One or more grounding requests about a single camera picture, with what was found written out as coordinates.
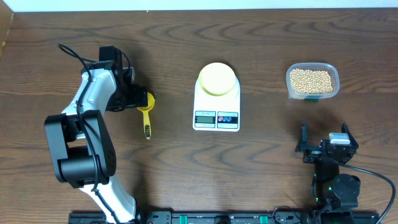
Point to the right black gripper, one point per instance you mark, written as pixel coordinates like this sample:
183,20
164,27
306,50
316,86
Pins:
303,145

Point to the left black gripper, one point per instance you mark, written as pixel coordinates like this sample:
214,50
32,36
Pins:
138,96

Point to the yellow measuring scoop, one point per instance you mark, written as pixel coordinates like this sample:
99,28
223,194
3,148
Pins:
145,112

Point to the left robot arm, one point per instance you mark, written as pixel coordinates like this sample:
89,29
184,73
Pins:
81,148

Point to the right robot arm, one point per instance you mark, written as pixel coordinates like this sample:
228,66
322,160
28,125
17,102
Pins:
336,194

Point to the white digital kitchen scale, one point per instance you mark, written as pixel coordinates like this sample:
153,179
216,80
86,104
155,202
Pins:
217,113

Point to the pale yellow bowl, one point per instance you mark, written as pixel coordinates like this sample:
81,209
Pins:
217,79

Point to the clear plastic container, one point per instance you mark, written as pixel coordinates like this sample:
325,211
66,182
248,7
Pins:
335,81

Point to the soybeans pile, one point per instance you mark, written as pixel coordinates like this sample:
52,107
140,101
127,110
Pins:
311,81

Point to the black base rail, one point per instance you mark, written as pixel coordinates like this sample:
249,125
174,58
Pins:
163,217

